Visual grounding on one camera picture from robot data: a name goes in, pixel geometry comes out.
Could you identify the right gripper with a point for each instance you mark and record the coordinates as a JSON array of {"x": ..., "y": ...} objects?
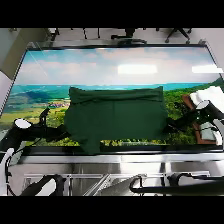
[{"x": 176, "y": 124}]

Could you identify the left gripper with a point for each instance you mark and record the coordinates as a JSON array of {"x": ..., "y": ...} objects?
[{"x": 58, "y": 132}]

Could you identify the dark green T-shirt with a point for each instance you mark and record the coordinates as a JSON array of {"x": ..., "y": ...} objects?
[{"x": 115, "y": 120}]

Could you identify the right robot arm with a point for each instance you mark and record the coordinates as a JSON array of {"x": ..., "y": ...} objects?
[{"x": 210, "y": 111}]

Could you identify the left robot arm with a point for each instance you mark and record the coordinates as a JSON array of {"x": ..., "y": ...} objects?
[{"x": 20, "y": 133}]

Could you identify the pale grey garment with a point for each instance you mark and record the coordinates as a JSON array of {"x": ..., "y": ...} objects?
[{"x": 208, "y": 135}]

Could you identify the white garment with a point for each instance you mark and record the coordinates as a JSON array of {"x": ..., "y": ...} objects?
[{"x": 208, "y": 94}]

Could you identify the black office chair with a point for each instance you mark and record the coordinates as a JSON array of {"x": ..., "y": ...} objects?
[
  {"x": 128, "y": 35},
  {"x": 178, "y": 33}
]

